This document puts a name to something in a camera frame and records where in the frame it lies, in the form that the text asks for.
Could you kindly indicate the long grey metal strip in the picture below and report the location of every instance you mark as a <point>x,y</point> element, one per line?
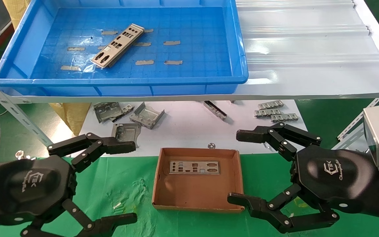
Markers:
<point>215,110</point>

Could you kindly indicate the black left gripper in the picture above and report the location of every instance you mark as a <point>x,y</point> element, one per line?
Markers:
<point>28,187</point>

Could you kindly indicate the folded grey metal bracket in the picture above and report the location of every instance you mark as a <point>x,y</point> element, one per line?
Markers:
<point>109,112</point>
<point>146,116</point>

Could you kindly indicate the green cloth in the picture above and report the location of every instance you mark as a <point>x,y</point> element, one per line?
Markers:
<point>127,184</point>

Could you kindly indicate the bent grey metal plate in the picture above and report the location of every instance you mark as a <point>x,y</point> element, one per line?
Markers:
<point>125,131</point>

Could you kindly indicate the metal plate in blue tray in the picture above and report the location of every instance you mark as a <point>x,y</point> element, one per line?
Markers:
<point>117,44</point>

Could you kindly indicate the perforated steel shelf upright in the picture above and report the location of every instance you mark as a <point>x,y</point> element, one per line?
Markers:
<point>350,126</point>
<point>15,108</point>

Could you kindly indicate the yellow woven sack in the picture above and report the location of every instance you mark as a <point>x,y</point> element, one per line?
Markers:
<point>71,115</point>
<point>18,11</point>

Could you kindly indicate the small slotted metal shield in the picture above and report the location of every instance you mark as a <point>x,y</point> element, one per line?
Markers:
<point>267,113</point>
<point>285,117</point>
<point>270,104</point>

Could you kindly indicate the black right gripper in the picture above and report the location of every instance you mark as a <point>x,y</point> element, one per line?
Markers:
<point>334,177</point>

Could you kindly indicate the white tape scrap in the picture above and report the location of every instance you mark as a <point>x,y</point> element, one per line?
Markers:
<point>117,205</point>

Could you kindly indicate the silver metal IO shield plate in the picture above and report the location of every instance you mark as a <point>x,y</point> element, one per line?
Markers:
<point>189,172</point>

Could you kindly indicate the brown cardboard box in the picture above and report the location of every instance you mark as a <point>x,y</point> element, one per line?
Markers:
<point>196,191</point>

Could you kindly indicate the blue plastic tray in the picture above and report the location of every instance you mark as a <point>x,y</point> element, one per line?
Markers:
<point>192,33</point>

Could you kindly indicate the small grey metal piece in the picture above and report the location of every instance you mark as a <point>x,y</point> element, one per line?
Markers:
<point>127,109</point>

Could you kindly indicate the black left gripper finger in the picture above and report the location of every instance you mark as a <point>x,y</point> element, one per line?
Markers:
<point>117,147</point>

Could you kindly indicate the grey metal shelf board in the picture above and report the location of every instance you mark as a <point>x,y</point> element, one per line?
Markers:
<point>308,42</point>

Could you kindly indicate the silver binder clip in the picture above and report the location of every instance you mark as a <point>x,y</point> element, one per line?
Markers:
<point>21,154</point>

